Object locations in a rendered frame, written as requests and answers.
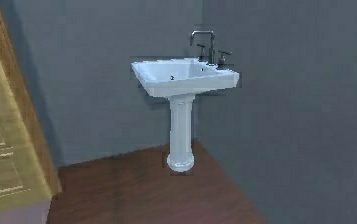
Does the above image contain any grey metal faucet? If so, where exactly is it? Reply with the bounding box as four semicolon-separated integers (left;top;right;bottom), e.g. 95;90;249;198
189;30;234;69

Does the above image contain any light wooden room door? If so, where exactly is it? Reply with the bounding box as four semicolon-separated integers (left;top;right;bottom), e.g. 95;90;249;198
0;0;62;216

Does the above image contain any white pedestal sink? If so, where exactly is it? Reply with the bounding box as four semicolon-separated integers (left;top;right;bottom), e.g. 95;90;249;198
130;57;241;173

